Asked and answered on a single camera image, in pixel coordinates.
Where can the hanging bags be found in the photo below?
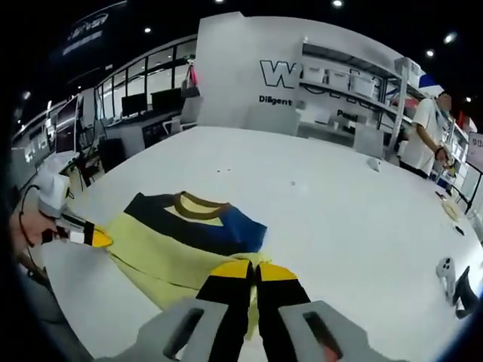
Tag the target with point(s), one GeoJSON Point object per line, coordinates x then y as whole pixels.
{"type": "Point", "coordinates": [190, 84]}

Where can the large black monitor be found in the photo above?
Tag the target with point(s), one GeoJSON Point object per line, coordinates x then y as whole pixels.
{"type": "Point", "coordinates": [68, 124]}

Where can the grey office chair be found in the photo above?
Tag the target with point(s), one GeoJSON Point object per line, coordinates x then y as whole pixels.
{"type": "Point", "coordinates": [188, 113]}

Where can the black angular object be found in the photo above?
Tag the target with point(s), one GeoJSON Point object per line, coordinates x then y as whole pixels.
{"type": "Point", "coordinates": [464, 294]}

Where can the grey metal shelf rack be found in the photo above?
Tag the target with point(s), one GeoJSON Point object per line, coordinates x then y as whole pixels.
{"type": "Point", "coordinates": [400, 98]}

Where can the white storage bin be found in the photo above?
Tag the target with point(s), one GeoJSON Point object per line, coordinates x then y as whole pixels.
{"type": "Point", "coordinates": [363, 86]}
{"type": "Point", "coordinates": [339, 80]}
{"type": "Point", "coordinates": [316, 75]}

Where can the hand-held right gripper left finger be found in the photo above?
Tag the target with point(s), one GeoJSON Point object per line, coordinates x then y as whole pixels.
{"type": "Point", "coordinates": [226, 309]}

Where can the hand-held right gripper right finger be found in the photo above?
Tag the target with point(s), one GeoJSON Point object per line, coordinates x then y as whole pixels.
{"type": "Point", "coordinates": [283, 309]}

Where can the white controller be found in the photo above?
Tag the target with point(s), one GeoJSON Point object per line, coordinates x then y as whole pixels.
{"type": "Point", "coordinates": [446, 271]}

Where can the pink sign on stand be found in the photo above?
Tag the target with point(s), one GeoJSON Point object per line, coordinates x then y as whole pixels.
{"type": "Point", "coordinates": [476, 149]}

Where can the person's left hand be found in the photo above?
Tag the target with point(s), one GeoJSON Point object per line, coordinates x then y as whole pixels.
{"type": "Point", "coordinates": [34, 226]}

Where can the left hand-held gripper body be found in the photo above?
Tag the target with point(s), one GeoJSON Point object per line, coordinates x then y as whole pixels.
{"type": "Point", "coordinates": [53, 192]}

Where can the small white object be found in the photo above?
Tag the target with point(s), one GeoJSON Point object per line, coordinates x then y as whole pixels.
{"type": "Point", "coordinates": [374, 165]}

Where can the yellow garment with dark sleeves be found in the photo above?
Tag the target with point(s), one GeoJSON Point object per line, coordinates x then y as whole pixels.
{"type": "Point", "coordinates": [158, 234]}

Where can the grey chair back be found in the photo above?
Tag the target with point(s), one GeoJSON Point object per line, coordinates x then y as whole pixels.
{"type": "Point", "coordinates": [271, 120]}
{"type": "Point", "coordinates": [370, 143]}

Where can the black computer monitor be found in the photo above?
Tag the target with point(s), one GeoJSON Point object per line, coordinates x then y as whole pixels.
{"type": "Point", "coordinates": [136, 105]}

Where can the beige cloth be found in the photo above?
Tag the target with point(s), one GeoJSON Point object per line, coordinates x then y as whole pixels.
{"type": "Point", "coordinates": [452, 211]}

